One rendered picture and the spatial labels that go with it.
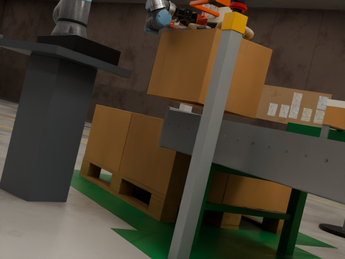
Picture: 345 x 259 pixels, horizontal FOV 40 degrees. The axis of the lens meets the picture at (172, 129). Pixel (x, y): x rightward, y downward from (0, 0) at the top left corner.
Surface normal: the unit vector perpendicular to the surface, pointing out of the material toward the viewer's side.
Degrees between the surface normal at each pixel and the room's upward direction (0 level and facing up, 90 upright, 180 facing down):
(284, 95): 90
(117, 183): 90
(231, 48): 90
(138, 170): 90
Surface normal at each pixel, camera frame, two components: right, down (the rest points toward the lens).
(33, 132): -0.60, -0.14
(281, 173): -0.82, -0.19
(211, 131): 0.53, 0.13
